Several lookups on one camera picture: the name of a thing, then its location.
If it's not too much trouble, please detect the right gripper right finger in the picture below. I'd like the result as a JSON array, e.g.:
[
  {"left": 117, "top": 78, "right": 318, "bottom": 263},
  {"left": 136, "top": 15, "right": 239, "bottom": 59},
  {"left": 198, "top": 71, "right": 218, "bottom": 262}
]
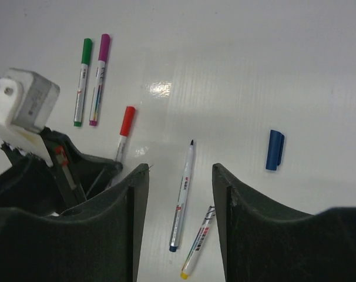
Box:
[{"left": 212, "top": 163, "right": 356, "bottom": 281}]

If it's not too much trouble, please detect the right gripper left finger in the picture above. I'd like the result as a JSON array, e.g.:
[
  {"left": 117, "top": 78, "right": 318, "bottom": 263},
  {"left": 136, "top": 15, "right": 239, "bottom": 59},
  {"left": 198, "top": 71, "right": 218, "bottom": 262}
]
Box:
[{"left": 0, "top": 163, "right": 149, "bottom": 281}]

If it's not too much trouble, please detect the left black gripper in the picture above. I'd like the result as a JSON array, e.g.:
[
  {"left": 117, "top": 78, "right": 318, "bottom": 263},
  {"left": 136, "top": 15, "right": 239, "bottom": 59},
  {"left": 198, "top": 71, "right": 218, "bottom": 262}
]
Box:
[{"left": 0, "top": 129, "right": 123, "bottom": 216}]

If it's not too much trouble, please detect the red pen cap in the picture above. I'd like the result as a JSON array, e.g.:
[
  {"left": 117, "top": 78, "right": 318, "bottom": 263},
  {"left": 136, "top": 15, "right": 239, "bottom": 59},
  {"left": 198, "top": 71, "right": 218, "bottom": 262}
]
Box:
[{"left": 120, "top": 106, "right": 136, "bottom": 137}]

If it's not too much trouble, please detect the red marker pen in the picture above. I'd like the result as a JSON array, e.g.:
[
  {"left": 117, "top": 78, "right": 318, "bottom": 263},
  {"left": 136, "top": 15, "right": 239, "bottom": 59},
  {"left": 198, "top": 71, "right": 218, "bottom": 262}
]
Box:
[{"left": 115, "top": 106, "right": 137, "bottom": 164}]

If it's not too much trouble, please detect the green marker pen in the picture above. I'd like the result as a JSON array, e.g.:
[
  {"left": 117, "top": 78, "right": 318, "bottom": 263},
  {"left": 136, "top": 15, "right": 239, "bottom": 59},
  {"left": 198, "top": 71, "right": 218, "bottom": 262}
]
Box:
[{"left": 73, "top": 38, "right": 94, "bottom": 128}]

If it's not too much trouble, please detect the purple pen cap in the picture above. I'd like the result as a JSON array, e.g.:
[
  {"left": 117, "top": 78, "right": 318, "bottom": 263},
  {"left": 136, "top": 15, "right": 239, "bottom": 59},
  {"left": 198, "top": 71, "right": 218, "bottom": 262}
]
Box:
[{"left": 98, "top": 33, "right": 110, "bottom": 62}]

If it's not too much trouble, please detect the purple marker pen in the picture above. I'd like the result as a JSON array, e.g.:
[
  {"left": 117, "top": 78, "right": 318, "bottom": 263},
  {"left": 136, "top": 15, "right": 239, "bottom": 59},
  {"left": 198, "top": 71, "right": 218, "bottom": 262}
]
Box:
[{"left": 88, "top": 33, "right": 112, "bottom": 127}]

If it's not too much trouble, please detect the green pen cap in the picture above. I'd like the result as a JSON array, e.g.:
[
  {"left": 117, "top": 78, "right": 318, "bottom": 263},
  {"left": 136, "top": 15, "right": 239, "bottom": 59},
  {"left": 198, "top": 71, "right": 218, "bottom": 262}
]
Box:
[{"left": 81, "top": 38, "right": 93, "bottom": 65}]

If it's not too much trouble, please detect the yellow marker pen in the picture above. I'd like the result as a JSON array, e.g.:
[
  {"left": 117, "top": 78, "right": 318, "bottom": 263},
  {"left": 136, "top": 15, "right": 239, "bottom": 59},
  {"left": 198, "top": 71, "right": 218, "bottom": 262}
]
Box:
[{"left": 180, "top": 206, "right": 216, "bottom": 280}]

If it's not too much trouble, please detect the blue marker pen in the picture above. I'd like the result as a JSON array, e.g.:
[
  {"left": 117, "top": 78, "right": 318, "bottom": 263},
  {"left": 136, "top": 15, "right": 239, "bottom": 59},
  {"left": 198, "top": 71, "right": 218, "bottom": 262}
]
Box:
[{"left": 169, "top": 140, "right": 194, "bottom": 253}]

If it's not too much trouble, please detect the blue pen cap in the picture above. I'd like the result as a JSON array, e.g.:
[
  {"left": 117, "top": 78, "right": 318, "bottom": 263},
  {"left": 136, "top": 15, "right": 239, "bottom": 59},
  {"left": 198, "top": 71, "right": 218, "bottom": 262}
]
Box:
[{"left": 266, "top": 130, "right": 285, "bottom": 171}]

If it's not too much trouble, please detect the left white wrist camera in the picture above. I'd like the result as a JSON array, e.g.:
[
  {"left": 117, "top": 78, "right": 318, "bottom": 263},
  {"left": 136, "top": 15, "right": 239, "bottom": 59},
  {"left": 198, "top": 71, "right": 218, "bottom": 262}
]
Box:
[{"left": 0, "top": 68, "right": 60, "bottom": 167}]

